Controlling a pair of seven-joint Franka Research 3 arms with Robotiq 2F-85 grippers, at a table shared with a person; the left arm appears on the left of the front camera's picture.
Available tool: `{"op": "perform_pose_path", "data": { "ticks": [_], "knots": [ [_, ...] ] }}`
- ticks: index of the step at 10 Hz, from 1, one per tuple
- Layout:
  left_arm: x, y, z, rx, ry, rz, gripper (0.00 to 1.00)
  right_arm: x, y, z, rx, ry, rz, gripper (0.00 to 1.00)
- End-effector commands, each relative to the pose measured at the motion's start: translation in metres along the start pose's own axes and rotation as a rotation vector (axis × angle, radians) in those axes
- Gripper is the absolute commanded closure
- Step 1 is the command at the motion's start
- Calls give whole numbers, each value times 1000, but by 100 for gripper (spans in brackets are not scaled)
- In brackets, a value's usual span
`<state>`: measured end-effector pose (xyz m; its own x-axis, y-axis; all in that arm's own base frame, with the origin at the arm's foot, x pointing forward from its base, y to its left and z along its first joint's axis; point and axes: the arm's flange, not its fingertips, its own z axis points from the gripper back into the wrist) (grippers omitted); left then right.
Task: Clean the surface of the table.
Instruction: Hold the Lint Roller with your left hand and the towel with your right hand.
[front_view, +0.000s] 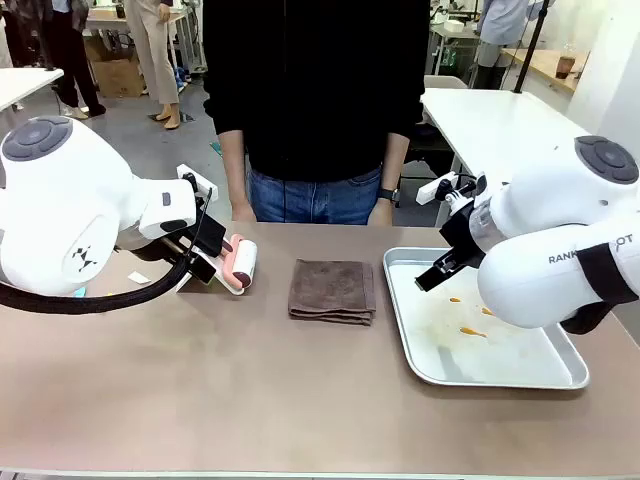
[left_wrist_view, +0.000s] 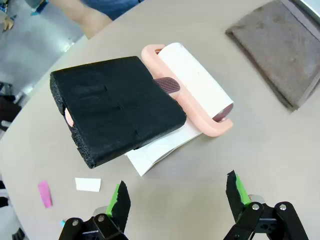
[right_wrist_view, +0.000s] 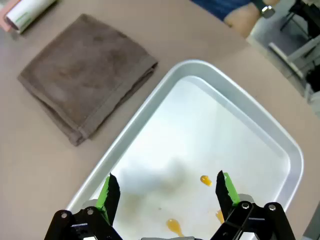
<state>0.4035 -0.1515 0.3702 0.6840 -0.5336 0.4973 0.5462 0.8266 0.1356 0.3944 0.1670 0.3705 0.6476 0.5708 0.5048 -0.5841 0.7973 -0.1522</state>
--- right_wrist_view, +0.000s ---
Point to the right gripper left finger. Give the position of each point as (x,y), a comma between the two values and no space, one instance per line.
(111,197)

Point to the black wrist watch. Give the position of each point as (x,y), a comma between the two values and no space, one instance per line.
(267,11)

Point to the black metal frame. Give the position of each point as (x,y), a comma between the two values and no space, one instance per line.
(303,15)

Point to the person's left forearm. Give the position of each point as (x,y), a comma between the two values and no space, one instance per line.
(242,20)

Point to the pink white lint roller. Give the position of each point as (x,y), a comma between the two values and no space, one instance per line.
(25,12)

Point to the brown towel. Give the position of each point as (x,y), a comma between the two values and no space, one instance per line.
(85,80)

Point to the orange sauce stain with tail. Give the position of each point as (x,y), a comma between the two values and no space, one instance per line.
(174,225)
(220,217)

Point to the person's left hand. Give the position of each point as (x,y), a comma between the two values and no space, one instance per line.
(272,2)

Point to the small round orange sauce stain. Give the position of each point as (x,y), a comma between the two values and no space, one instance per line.
(206,180)

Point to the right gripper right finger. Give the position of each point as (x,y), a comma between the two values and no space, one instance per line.
(225,197)

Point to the blue jeans of person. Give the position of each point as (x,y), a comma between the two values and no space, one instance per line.
(220,6)

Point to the large white table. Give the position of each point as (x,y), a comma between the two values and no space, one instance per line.
(300,52)

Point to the silver metal tray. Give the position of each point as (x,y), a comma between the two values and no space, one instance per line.
(200,125)

